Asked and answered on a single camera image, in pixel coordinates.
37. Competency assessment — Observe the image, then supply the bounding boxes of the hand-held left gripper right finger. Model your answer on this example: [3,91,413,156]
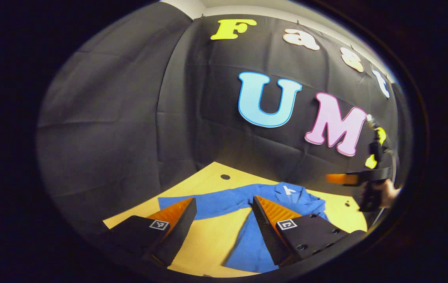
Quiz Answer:
[252,195,366,268]

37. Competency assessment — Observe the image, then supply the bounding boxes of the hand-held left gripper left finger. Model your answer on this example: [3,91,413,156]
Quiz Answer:
[100,197,198,268]

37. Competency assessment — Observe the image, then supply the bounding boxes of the black backdrop cloth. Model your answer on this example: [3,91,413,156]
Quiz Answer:
[36,2,413,236]

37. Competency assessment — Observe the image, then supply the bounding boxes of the blue button-up shirt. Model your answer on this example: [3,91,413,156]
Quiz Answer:
[158,182,328,274]

